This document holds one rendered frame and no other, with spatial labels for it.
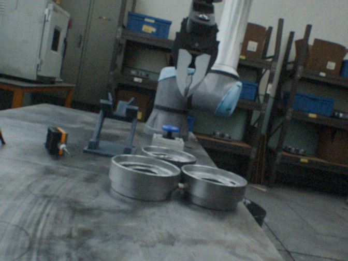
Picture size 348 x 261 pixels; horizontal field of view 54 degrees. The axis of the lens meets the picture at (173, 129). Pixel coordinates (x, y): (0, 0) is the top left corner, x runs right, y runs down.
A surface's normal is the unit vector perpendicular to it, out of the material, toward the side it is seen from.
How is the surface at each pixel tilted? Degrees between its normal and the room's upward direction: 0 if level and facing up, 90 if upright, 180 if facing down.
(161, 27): 90
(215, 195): 90
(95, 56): 90
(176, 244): 0
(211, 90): 79
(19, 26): 90
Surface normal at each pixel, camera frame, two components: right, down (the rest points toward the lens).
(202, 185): -0.38, 0.04
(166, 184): 0.62, 0.22
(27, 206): 0.20, -0.97
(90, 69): 0.04, 0.13
